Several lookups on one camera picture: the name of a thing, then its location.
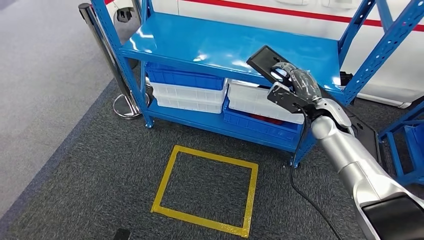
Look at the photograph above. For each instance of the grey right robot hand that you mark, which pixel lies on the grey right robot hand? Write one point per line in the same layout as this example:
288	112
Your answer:
306	84

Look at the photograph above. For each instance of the long black plastic part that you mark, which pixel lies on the long black plastic part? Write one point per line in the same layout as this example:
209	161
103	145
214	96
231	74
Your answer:
261	59

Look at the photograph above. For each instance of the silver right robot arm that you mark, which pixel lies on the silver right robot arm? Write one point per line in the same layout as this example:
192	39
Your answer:
348	155

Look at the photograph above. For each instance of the black object behind shelf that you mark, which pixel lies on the black object behind shelf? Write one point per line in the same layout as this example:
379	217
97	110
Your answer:
345	78

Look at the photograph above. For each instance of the blue metal shelf rack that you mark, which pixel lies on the blue metal shelf rack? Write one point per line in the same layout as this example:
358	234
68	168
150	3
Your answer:
215	43

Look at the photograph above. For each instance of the red item in bin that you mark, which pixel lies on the red item in bin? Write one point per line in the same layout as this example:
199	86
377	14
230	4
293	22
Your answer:
268	120

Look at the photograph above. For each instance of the white plastic bin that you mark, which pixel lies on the white plastic bin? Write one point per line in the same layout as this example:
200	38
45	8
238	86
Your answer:
188	106
188	93
255	102

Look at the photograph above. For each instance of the blue plastic bin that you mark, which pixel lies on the blue plastic bin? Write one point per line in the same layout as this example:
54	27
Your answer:
258	130
182	78

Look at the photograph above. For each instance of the red barrier belt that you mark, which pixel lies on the red barrier belt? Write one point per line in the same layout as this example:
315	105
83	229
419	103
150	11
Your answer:
281	10

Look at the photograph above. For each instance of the white car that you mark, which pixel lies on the white car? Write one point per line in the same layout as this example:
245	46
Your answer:
397	66

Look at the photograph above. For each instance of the small blue metal rack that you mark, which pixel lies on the small blue metal rack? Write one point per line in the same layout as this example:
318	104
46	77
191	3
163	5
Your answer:
414	139

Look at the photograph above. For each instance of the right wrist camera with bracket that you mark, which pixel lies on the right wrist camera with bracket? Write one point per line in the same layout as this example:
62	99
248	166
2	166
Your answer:
286	97

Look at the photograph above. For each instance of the chrome stanchion post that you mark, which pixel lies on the chrome stanchion post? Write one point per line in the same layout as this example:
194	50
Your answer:
106	53

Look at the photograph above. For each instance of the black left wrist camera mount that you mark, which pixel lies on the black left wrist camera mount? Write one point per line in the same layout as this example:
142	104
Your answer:
122	234

